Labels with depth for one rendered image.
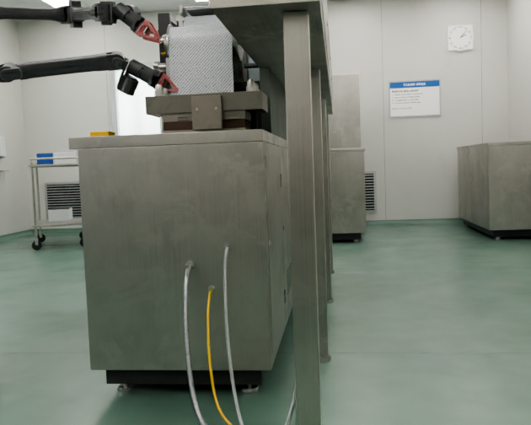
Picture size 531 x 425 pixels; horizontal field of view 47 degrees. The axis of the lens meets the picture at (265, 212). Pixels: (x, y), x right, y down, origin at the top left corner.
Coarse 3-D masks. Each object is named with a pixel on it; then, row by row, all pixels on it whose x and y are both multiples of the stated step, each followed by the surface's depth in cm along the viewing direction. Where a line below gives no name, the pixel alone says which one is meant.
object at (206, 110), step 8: (192, 96) 204; (200, 96) 204; (208, 96) 204; (216, 96) 203; (192, 104) 204; (200, 104) 204; (208, 104) 204; (216, 104) 203; (192, 112) 205; (200, 112) 204; (208, 112) 204; (216, 112) 204; (192, 120) 205; (200, 120) 204; (208, 120) 204; (216, 120) 204; (200, 128) 205; (208, 128) 204; (216, 128) 204
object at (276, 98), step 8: (264, 72) 224; (264, 80) 224; (272, 80) 235; (264, 88) 225; (272, 88) 234; (280, 88) 266; (272, 96) 233; (280, 96) 264; (272, 104) 233; (280, 104) 264; (272, 112) 232; (280, 112) 262; (264, 120) 225; (272, 120) 231; (280, 120) 261; (264, 128) 226; (272, 128) 230; (280, 128) 260; (280, 136) 259
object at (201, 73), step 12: (180, 60) 226; (192, 60) 225; (204, 60) 225; (216, 60) 224; (228, 60) 224; (180, 72) 226; (192, 72) 225; (204, 72) 225; (216, 72) 224; (228, 72) 224; (180, 84) 226; (192, 84) 226; (204, 84) 225; (216, 84) 225; (228, 84) 224
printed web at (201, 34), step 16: (192, 16) 252; (208, 16) 250; (176, 32) 226; (192, 32) 225; (208, 32) 224; (224, 32) 223; (176, 48) 225; (192, 48) 225; (208, 48) 224; (224, 48) 223
